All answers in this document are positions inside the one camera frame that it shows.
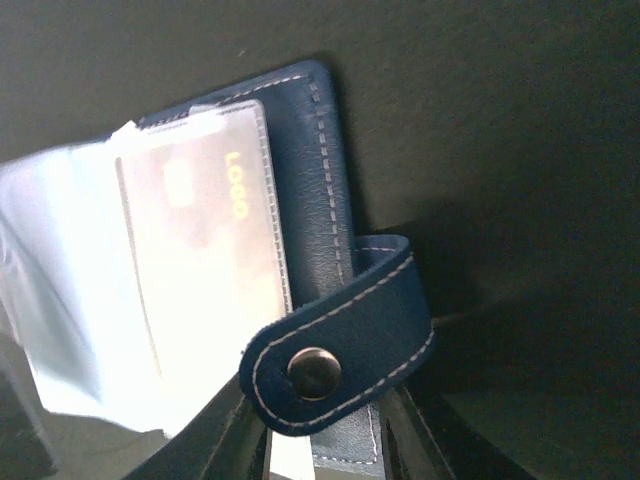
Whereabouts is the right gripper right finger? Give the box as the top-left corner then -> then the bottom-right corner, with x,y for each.
379,385 -> 532,480

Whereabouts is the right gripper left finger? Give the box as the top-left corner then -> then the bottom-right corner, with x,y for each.
126,376 -> 271,480

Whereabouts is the blue card holder wallet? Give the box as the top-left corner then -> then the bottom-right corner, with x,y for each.
1,61 -> 434,479

